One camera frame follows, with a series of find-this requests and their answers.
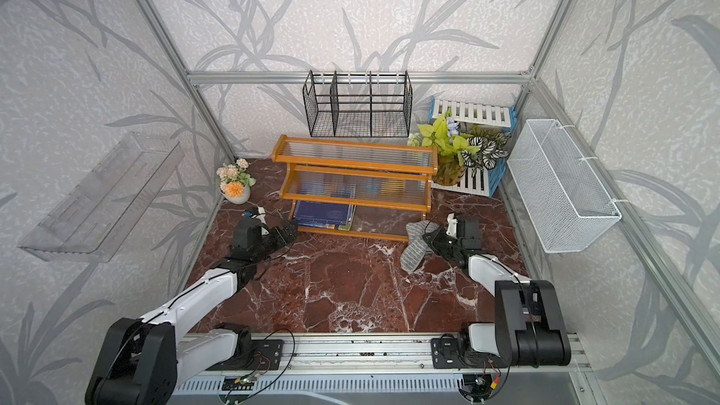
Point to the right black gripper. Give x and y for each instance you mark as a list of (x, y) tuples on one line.
[(434, 241)]

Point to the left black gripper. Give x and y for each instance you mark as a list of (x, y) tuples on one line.
[(282, 241)]

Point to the grey striped cloth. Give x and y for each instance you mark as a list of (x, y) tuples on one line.
[(417, 247)]

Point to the orange wooden three-tier bookshelf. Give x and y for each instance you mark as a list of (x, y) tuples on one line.
[(388, 185)]

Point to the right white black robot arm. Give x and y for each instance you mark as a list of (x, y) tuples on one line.
[(528, 327)]

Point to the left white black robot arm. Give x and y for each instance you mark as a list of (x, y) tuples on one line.
[(142, 360)]

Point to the flower bouquet in white pot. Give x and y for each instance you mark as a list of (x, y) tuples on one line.
[(235, 182)]

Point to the black white variegated plant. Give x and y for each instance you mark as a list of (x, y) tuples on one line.
[(486, 148)]

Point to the green potted plant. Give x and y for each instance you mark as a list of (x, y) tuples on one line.
[(444, 135)]

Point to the white blue wooden crate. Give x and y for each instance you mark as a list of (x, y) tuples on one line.
[(476, 182)]

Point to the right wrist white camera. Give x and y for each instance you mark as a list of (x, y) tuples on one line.
[(452, 225)]

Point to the wrist white camera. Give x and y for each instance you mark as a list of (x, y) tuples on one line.
[(452, 225), (259, 214)]

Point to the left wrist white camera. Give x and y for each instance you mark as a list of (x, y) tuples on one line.
[(259, 214)]

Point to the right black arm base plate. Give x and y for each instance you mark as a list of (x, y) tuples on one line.
[(448, 352)]

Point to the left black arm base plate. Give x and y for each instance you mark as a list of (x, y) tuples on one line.
[(262, 355)]

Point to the white wire mesh basket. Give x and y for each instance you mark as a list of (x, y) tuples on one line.
[(564, 198)]

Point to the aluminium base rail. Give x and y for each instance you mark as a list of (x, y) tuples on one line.
[(333, 354)]

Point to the clear acrylic wall shelf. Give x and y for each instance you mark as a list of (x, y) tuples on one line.
[(93, 221)]

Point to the black wire mesh organizer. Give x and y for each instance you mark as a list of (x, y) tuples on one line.
[(375, 105)]

